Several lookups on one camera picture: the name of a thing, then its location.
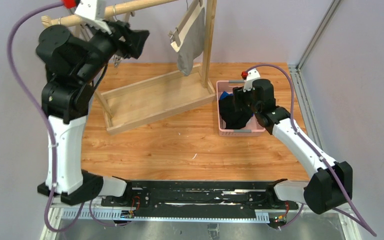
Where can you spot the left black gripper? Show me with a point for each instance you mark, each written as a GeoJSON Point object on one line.
{"type": "Point", "coordinates": [125, 40]}

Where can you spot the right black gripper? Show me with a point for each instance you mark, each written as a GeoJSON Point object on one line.
{"type": "Point", "coordinates": [240, 100]}

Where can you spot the black underwear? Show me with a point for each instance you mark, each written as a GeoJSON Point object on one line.
{"type": "Point", "coordinates": [234, 120]}

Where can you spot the wooden hanger with grey underwear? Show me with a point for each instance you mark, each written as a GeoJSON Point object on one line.
{"type": "Point", "coordinates": [194, 15]}

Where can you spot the grey underwear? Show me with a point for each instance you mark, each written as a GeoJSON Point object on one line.
{"type": "Point", "coordinates": [193, 43]}

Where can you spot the blue white underwear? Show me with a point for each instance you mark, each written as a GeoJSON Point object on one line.
{"type": "Point", "coordinates": [225, 96]}

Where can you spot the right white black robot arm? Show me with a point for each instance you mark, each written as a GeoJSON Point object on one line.
{"type": "Point", "coordinates": [331, 181]}

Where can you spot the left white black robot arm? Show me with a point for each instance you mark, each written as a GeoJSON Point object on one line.
{"type": "Point", "coordinates": [71, 65]}

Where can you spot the pink plastic basket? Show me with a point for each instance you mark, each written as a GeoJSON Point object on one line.
{"type": "Point", "coordinates": [252, 128]}

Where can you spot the wooden clothes rack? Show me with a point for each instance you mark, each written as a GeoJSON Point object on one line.
{"type": "Point", "coordinates": [155, 98]}

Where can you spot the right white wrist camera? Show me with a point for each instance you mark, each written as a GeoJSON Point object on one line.
{"type": "Point", "coordinates": [249, 76]}

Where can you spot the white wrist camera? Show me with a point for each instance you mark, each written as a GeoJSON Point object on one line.
{"type": "Point", "coordinates": [92, 12]}
{"type": "Point", "coordinates": [249, 76]}

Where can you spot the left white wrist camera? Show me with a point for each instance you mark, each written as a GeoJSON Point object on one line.
{"type": "Point", "coordinates": [92, 12]}

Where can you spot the aluminium frame post right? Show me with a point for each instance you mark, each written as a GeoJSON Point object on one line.
{"type": "Point", "coordinates": [299, 83]}

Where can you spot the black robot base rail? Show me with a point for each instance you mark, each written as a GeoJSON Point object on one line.
{"type": "Point", "coordinates": [193, 201]}

